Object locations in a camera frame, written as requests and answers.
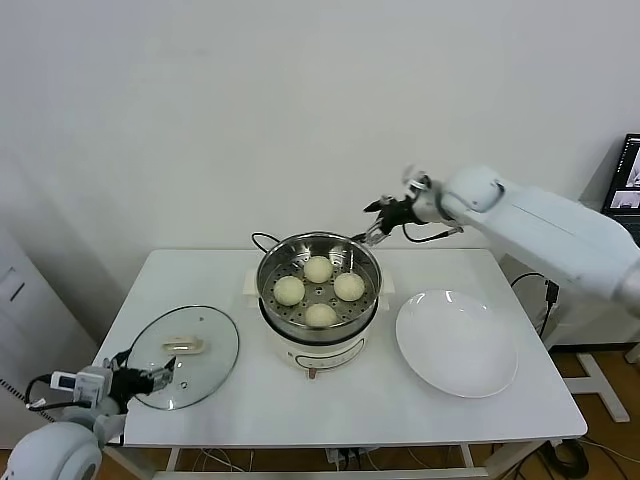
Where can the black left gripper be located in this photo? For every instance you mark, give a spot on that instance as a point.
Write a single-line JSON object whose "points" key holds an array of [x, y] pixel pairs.
{"points": [[130, 382]]}

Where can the white steamed baozi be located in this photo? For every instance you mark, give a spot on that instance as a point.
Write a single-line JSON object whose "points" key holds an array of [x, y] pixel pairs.
{"points": [[317, 269], [320, 315], [289, 290], [348, 286]]}

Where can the perforated steel steamer basket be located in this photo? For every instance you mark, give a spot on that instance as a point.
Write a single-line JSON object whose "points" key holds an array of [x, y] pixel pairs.
{"points": [[320, 245]]}

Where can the white cabinet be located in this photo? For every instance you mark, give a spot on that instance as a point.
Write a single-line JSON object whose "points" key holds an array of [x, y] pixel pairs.
{"points": [[30, 325]]}

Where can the white side table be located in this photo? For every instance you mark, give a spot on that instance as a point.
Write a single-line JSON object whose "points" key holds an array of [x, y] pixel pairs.
{"points": [[590, 367]]}

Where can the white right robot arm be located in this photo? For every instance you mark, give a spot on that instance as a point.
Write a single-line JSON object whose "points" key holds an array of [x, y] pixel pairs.
{"points": [[550, 225]]}

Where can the white round plate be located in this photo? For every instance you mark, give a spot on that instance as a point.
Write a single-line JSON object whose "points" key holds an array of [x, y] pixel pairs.
{"points": [[455, 345]]}

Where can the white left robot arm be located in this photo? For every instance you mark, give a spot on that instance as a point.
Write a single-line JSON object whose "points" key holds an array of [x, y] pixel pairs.
{"points": [[55, 450]]}

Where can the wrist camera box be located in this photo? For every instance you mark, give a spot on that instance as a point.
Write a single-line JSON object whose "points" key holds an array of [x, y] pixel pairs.
{"points": [[417, 181], [87, 384]]}

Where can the white power strip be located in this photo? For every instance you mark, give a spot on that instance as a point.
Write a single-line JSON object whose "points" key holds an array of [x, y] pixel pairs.
{"points": [[345, 457]]}

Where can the cream electric cooker pot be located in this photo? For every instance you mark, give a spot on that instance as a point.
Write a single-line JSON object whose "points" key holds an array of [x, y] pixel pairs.
{"points": [[325, 352]]}

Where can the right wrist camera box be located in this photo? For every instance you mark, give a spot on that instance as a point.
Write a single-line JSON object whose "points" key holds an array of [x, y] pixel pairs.
{"points": [[417, 181]]}

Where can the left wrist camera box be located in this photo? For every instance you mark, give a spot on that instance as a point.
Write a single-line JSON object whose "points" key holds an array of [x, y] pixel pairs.
{"points": [[87, 384]]}

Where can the white table frame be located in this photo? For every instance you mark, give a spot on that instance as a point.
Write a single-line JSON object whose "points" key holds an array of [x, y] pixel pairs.
{"points": [[170, 460]]}

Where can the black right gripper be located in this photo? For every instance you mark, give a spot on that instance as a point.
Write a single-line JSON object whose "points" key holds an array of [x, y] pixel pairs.
{"points": [[397, 214]]}

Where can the black open laptop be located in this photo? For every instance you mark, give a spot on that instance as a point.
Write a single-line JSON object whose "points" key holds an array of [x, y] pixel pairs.
{"points": [[627, 170]]}

